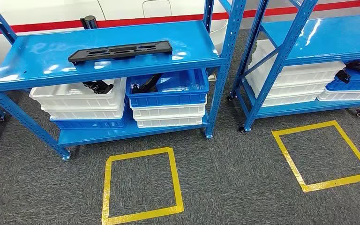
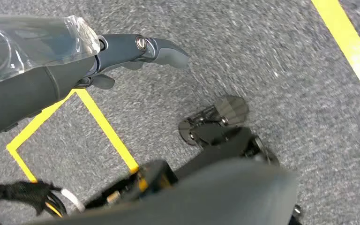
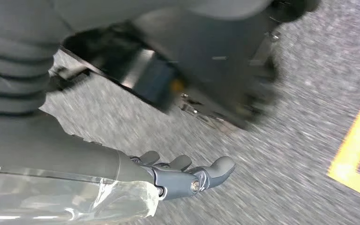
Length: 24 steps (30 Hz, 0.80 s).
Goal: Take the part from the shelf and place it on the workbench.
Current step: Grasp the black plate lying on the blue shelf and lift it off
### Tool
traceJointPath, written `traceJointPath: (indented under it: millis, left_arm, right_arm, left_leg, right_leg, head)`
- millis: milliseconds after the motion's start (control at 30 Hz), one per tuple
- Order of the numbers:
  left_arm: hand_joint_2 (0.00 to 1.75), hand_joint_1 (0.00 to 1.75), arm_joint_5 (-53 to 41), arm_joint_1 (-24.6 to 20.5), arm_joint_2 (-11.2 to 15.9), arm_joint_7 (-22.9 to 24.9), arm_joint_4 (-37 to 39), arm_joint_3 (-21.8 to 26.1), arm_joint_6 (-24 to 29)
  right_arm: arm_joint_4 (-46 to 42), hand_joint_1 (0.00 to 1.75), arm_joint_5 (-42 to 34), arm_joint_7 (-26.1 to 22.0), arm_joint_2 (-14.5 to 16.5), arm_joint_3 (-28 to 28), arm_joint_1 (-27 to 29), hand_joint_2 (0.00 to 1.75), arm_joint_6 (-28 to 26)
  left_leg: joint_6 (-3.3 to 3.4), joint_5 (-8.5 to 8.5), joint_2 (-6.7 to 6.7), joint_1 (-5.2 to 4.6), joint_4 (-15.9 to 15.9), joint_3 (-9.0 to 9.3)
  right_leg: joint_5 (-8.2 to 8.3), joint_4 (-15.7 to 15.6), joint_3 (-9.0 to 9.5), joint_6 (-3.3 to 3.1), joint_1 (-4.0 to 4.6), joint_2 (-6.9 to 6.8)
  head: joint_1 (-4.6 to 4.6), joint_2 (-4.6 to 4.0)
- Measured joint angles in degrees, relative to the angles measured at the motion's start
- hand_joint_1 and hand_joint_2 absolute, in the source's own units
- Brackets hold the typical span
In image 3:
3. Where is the clear plastic film wrap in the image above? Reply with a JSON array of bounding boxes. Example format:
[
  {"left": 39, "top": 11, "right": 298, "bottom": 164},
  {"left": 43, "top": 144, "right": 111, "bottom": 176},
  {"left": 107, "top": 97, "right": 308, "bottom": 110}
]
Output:
[{"left": 0, "top": 164, "right": 159, "bottom": 225}]

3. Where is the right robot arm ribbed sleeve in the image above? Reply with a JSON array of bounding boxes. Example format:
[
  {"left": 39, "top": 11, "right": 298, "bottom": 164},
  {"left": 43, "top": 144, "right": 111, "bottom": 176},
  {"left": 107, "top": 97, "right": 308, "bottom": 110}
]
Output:
[{"left": 0, "top": 0, "right": 74, "bottom": 116}]

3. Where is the yellow floor tape square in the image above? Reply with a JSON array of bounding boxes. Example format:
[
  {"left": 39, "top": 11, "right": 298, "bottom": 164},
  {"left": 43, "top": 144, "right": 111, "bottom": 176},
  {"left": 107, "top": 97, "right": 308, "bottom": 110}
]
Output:
[{"left": 327, "top": 77, "right": 360, "bottom": 203}]

